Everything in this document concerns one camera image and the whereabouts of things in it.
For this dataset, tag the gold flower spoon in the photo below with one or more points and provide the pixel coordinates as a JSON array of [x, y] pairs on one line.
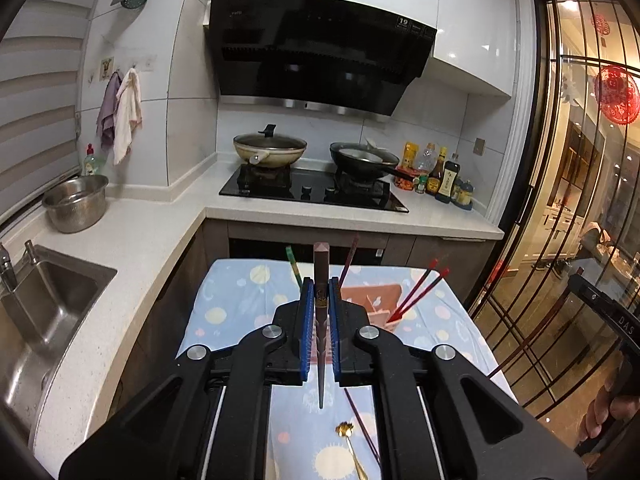
[[345, 430]]

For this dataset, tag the white window blinds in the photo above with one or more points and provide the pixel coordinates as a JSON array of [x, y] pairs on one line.
[[40, 110]]

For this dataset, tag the yellow seasoning packet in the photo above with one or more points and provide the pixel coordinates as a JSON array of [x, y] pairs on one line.
[[410, 152]]

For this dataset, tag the green dish soap bottle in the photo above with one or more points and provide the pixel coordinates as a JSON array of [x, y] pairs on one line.
[[91, 162]]

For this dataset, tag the small green-lid jar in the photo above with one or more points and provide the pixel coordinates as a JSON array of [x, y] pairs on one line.
[[420, 186]]

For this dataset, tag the chrome sink soap dispenser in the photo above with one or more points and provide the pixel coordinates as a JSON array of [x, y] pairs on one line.
[[30, 254]]

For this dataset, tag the dark soy sauce bottle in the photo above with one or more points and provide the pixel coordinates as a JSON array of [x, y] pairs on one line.
[[450, 182]]

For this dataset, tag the small red paper-cut decoration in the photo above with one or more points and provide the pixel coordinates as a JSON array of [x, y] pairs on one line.
[[600, 24]]

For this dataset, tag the chrome faucet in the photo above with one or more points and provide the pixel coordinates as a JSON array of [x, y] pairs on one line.
[[6, 270]]

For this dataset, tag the stainless steel sink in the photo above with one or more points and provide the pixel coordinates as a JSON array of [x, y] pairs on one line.
[[50, 320]]

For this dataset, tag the white hanging cloth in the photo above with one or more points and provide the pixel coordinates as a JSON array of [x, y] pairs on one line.
[[125, 120]]

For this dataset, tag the grey wall outlet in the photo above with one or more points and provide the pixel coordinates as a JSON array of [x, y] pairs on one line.
[[480, 147]]

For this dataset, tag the yellow wall hook sticker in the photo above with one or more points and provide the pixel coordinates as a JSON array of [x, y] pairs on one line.
[[107, 68]]

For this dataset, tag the black range hood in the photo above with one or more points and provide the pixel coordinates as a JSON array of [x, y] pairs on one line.
[[310, 50]]

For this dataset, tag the clear plastic bottle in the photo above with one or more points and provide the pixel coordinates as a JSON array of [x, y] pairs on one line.
[[426, 160]]

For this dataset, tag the stainless steel bowl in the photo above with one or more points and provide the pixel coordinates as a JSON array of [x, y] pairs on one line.
[[75, 210]]

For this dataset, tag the red noodle cup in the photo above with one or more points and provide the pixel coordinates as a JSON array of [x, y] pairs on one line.
[[404, 183]]

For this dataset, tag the green chopstick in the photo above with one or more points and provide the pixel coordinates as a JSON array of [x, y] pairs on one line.
[[292, 265]]

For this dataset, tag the purple hanging cloth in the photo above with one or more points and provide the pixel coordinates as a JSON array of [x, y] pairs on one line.
[[107, 115]]

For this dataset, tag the glass sliding door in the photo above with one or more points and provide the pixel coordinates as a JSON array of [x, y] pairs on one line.
[[550, 160]]

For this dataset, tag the pink perforated utensil holder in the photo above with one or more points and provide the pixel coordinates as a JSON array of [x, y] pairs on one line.
[[360, 294]]

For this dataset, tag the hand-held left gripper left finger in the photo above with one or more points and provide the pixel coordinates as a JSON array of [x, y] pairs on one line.
[[305, 325]]

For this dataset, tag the black wok with lid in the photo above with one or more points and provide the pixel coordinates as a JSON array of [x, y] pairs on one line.
[[360, 160]]

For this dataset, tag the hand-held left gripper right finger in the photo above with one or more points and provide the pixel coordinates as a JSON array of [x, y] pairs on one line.
[[334, 330]]

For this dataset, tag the blue printed tablecloth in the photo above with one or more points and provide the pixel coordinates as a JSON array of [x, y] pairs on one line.
[[235, 300]]

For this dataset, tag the dark brown chopstick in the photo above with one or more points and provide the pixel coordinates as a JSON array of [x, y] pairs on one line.
[[320, 270]]

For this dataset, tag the beige wok with lid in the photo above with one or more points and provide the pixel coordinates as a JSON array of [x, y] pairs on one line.
[[270, 152]]

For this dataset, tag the person's right hand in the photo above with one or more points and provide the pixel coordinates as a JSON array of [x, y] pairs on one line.
[[615, 417]]

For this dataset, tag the large red paper-cut decoration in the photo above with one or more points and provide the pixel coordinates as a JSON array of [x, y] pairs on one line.
[[617, 95]]

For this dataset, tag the small dark condiment jar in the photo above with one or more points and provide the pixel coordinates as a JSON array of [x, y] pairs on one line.
[[466, 194]]

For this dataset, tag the brown sauce bottle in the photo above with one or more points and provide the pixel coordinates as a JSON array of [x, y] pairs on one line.
[[436, 177]]

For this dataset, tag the black gas stove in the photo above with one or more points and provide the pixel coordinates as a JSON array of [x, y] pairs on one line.
[[310, 190]]

